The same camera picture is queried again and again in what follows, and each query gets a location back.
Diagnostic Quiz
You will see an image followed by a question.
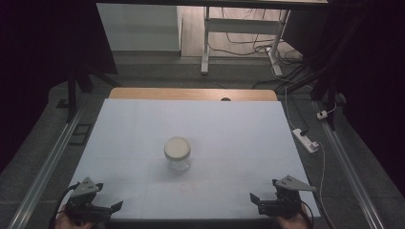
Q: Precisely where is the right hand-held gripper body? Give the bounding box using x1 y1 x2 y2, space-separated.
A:
257 175 317 220

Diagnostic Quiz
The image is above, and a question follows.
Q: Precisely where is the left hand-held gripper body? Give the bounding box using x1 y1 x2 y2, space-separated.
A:
65 177 113 223

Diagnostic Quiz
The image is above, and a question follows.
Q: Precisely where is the clear glass jar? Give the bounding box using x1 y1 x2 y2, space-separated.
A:
166 155 191 175

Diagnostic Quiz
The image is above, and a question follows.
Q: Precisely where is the cream jar lid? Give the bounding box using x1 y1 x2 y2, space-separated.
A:
163 136 192 161

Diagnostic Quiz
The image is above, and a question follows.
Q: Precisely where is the person's right hand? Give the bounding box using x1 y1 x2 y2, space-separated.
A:
275 204 312 229

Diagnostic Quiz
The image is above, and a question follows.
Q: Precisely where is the person's left hand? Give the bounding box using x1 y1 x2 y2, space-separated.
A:
55 205 95 229

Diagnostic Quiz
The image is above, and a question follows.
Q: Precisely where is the white power strip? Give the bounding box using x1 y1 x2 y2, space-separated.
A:
291 127 320 155

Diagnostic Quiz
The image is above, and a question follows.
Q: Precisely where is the black curtain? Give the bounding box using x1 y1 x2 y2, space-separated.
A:
0 0 119 175
282 0 405 198

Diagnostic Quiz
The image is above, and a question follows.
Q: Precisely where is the grey board panel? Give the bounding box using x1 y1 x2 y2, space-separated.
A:
96 3 183 52

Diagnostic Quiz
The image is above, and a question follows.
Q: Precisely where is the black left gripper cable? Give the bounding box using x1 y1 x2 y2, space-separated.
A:
48 182 80 229

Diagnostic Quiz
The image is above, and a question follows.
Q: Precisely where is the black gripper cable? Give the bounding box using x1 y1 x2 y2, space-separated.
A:
299 199 315 229
48 182 80 229

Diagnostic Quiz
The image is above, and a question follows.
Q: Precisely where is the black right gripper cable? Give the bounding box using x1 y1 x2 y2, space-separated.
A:
299 199 315 229

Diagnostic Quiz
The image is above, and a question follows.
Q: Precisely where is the aluminium floor rail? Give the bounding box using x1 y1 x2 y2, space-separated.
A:
313 100 386 229
7 106 86 229

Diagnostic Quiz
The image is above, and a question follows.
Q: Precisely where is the thin white cable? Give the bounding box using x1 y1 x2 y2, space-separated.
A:
313 139 328 204

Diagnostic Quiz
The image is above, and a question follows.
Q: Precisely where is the black floor frame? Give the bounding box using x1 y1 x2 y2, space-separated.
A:
68 123 94 147

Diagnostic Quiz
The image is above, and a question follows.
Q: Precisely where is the tangle of floor cables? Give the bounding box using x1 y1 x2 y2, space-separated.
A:
208 8 309 94

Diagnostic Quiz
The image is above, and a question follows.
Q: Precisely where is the white metal desk frame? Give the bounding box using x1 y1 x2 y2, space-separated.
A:
200 6 291 77

